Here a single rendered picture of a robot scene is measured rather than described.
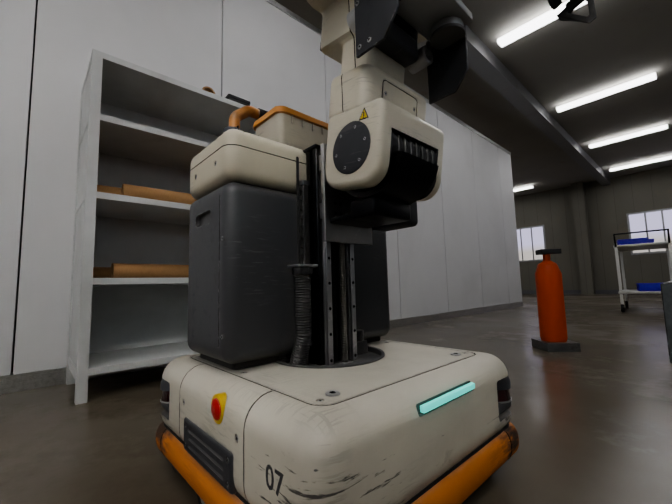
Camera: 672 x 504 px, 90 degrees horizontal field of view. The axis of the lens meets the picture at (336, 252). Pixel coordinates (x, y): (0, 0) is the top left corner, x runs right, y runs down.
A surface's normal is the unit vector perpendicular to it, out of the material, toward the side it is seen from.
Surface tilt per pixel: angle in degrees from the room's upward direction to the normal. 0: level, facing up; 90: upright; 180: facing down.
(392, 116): 98
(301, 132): 92
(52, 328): 90
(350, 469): 90
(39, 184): 90
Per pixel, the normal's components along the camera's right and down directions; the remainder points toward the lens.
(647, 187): -0.74, -0.05
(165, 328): 0.68, -0.09
